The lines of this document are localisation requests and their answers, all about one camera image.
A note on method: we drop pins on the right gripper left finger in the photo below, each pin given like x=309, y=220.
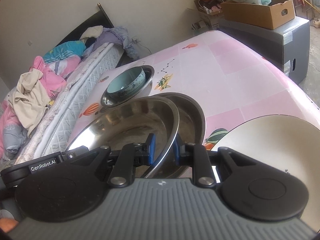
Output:
x=125, y=161

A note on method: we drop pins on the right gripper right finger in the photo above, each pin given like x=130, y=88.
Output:
x=195, y=156

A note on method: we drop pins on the large steel plate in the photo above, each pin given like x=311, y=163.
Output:
x=192, y=128

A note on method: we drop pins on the medium steel plate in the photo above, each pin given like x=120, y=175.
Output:
x=132, y=122

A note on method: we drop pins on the teal ceramic bowl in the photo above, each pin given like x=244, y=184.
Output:
x=126, y=83

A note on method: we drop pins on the steel bowl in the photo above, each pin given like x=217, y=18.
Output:
x=108, y=102

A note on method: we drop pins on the white ceramic plate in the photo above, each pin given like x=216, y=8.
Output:
x=287, y=143

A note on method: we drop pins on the person left hand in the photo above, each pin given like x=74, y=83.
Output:
x=7, y=224

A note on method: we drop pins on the pink floral blanket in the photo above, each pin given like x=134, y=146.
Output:
x=13, y=134

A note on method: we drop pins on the quilted mattress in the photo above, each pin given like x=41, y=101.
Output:
x=54, y=131

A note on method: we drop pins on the beige cloth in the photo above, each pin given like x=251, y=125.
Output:
x=29, y=100

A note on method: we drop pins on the purple grey bedsheet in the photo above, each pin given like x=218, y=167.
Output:
x=96, y=36

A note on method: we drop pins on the teal patterned cloth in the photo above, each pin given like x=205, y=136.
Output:
x=65, y=51

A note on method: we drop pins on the open carton with clutter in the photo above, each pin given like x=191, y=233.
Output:
x=209, y=12

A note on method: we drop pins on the grey storage box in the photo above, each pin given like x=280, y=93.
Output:
x=287, y=47

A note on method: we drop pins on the brown cardboard box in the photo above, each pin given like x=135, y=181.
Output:
x=271, y=16

